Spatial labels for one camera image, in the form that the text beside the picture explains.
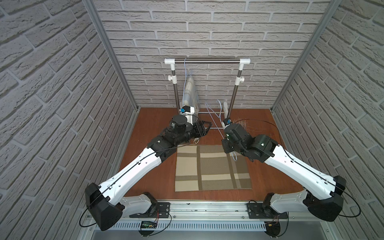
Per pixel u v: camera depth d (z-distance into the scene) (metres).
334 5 0.69
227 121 0.61
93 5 0.70
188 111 0.62
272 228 0.70
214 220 0.73
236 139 0.51
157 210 0.67
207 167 0.88
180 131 0.51
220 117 1.13
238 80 0.80
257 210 0.73
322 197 0.40
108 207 0.37
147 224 0.72
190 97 0.87
